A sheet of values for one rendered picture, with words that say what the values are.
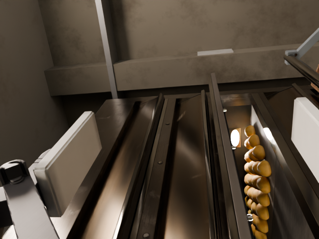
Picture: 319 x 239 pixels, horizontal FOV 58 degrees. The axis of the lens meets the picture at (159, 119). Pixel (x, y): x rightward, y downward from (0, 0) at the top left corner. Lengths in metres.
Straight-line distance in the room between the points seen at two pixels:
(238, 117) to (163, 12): 1.80
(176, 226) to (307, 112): 0.77
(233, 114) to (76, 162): 1.71
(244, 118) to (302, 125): 1.69
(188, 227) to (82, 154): 0.73
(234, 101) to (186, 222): 1.06
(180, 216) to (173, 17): 2.64
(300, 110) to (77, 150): 0.13
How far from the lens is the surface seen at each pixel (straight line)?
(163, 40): 3.35
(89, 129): 0.19
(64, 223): 1.01
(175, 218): 0.94
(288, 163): 1.16
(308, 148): 0.18
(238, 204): 0.74
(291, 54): 1.11
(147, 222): 0.92
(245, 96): 1.81
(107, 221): 0.96
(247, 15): 3.35
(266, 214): 1.57
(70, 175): 0.17
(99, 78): 3.32
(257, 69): 3.19
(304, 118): 0.18
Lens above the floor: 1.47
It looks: 9 degrees up
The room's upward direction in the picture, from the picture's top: 93 degrees counter-clockwise
